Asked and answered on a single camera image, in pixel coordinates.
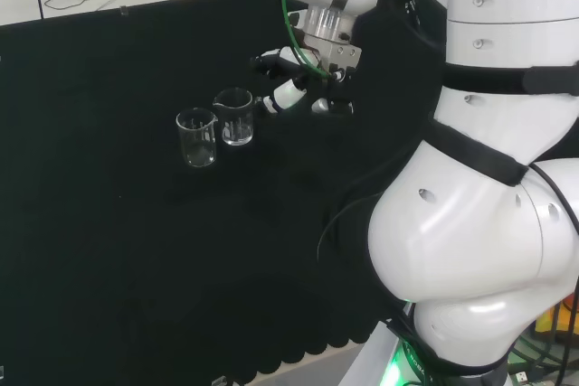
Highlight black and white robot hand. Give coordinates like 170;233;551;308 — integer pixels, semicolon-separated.
250;40;363;116

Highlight clear glass beaker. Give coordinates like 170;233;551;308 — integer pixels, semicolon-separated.
175;107;220;169
212;87;254;147

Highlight yellow stop button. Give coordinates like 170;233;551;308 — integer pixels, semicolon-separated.
533;295;579;337

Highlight black bench cloth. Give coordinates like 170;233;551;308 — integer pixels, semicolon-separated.
0;0;449;382

